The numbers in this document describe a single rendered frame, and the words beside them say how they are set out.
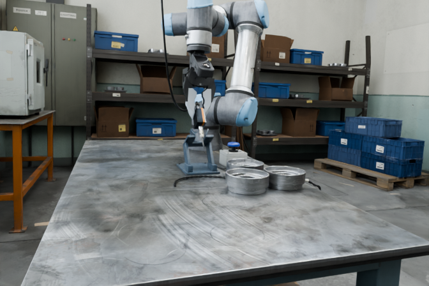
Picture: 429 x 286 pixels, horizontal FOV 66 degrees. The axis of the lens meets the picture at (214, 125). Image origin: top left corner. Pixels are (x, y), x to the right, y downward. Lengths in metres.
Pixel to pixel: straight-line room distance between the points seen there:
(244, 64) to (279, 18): 4.22
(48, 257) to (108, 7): 4.51
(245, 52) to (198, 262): 1.02
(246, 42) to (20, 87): 1.96
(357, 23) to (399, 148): 2.69
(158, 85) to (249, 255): 3.85
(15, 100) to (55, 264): 2.45
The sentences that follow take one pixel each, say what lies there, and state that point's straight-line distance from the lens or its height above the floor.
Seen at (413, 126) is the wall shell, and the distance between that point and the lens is 5.46.
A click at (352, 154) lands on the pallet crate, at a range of 4.90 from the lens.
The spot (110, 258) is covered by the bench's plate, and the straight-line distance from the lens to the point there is 0.51.
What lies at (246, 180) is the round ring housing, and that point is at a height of 0.83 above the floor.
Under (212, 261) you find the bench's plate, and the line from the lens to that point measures 0.49.
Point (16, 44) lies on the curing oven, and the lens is 2.92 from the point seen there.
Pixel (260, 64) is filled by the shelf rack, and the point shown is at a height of 1.45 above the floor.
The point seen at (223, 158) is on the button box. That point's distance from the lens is 1.07.
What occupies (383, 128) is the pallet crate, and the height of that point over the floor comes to 0.69.
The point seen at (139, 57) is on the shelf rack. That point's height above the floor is 1.44.
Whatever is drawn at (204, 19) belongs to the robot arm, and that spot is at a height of 1.24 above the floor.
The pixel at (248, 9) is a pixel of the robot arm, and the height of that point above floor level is 1.37.
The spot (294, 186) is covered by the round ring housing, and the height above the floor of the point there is 0.81.
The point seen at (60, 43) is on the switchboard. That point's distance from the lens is 4.60.
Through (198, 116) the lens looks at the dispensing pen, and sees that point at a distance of 0.96.
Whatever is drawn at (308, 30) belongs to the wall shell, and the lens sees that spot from 5.78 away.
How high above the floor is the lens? 1.03
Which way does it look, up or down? 5 degrees down
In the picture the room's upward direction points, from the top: 2 degrees clockwise
